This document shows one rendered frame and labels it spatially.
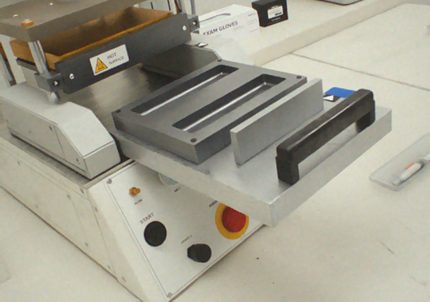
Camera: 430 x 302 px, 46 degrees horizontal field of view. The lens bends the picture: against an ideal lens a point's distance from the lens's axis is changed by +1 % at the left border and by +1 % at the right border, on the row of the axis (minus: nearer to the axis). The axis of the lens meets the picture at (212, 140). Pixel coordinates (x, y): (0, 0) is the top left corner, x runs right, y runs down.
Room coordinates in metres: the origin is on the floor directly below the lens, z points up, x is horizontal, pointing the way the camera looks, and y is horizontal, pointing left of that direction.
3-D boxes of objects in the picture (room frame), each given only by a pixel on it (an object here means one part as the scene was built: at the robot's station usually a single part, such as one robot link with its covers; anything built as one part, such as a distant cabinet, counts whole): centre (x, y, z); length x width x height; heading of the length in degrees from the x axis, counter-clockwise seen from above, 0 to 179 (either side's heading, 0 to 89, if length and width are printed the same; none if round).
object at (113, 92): (0.83, 0.18, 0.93); 0.46 x 0.35 x 0.01; 38
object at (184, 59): (0.83, 0.00, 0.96); 0.26 x 0.05 x 0.07; 38
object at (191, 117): (0.60, -0.01, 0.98); 0.20 x 0.17 x 0.03; 128
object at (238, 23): (1.42, -0.07, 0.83); 0.23 x 0.12 x 0.07; 118
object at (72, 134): (0.67, 0.22, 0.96); 0.25 x 0.05 x 0.07; 38
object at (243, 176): (0.56, -0.04, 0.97); 0.30 x 0.22 x 0.08; 38
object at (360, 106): (0.46, -0.12, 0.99); 0.15 x 0.02 x 0.04; 128
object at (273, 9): (1.51, -0.25, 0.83); 0.09 x 0.06 x 0.07; 112
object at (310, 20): (1.51, -0.26, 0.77); 0.84 x 0.30 x 0.04; 120
